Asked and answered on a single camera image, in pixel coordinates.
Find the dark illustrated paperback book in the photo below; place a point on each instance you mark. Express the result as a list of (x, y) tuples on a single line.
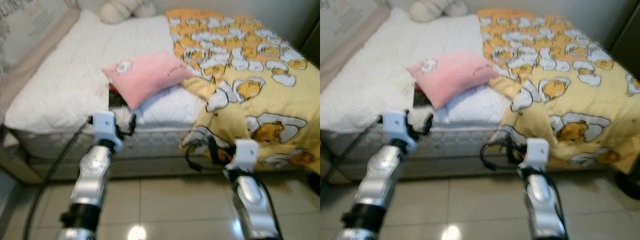
[(420, 95), (114, 94)]

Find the pink plush pillow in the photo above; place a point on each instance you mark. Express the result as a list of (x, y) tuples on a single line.
[(150, 75), (455, 75)]

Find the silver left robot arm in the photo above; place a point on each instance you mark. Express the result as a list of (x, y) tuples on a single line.
[(377, 175), (92, 170)]

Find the white mattress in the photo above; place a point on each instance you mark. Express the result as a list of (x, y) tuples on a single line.
[(460, 142), (160, 142)]

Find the yellow cartoon egg blanket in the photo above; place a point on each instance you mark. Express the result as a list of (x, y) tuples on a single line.
[(565, 100), (260, 100)]

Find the dark furniture panel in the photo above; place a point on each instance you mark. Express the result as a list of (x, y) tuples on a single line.
[(312, 45), (627, 45)]

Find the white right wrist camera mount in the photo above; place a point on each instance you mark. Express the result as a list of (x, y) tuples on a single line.
[(535, 152), (245, 152)]

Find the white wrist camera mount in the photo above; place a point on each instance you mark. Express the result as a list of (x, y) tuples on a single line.
[(104, 124), (535, 152), (245, 152), (395, 124)]

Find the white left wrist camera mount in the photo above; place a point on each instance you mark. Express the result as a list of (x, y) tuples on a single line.
[(395, 124), (104, 124)]

